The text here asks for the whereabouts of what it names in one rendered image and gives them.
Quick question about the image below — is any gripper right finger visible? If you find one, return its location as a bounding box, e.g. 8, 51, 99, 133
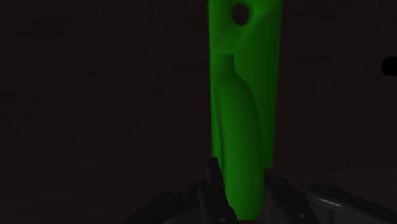
260, 175, 397, 224

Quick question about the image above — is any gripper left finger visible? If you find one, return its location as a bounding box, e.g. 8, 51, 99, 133
123, 157, 239, 224

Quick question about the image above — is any green plastic kitchen tool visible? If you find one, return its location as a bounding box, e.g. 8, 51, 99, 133
207, 0, 284, 221

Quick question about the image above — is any small black object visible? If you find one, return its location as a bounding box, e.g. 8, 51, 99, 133
380, 56, 397, 77

